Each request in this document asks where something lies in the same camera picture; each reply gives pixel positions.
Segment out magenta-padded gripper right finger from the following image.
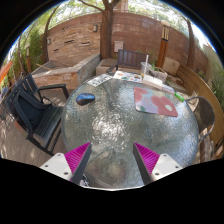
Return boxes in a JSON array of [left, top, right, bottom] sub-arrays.
[[132, 142, 184, 186]]

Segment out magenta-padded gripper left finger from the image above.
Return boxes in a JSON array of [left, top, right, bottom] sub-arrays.
[[39, 142, 93, 185]]

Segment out blue and black computer mouse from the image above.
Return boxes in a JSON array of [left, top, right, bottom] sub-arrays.
[[75, 92, 96, 107]]

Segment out floral print mouse pad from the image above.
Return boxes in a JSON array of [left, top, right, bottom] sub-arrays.
[[133, 86, 179, 118]]

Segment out black slatted armchair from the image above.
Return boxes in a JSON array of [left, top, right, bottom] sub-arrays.
[[5, 73, 70, 157]]

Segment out black bag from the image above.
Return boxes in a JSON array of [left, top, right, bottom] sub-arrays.
[[16, 94, 51, 133]]

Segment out small green object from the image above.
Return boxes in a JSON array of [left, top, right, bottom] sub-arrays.
[[174, 91, 185, 102]]

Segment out small white booklet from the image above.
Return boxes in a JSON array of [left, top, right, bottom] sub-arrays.
[[162, 83, 176, 94]]

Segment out stone raised garden bed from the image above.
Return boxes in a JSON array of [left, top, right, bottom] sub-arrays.
[[32, 53, 101, 90]]

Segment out colourful printed paper sheet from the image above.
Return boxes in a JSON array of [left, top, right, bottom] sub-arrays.
[[113, 70, 144, 84]]

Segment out white planter with plant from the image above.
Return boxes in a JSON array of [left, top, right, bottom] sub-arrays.
[[149, 66, 168, 83]]

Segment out curved wooden bench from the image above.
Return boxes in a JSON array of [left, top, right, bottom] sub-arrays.
[[176, 63, 224, 158]]

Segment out clear plastic cup with straw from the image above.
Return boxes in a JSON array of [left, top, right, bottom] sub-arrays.
[[139, 54, 153, 81]]

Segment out leaning stone slab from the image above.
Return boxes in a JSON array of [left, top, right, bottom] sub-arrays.
[[163, 56, 181, 77]]

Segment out low stone block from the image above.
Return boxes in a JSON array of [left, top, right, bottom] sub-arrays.
[[95, 58, 118, 76]]

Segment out dark wooden slatted chair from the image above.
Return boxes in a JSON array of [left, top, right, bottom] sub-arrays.
[[106, 49, 149, 74]]

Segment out orange fabric canopy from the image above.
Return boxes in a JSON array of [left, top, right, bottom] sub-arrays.
[[0, 60, 14, 84]]

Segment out slim curved tree trunk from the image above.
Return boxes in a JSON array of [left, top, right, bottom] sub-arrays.
[[41, 6, 61, 64], [184, 18, 198, 69]]

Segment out large tree trunk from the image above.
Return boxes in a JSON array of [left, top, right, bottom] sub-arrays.
[[78, 0, 123, 60]]

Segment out wooden garden lamp post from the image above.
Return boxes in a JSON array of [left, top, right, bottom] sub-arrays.
[[156, 19, 171, 69]]

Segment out beige wall utility box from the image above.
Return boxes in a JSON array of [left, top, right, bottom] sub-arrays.
[[113, 40, 124, 53]]

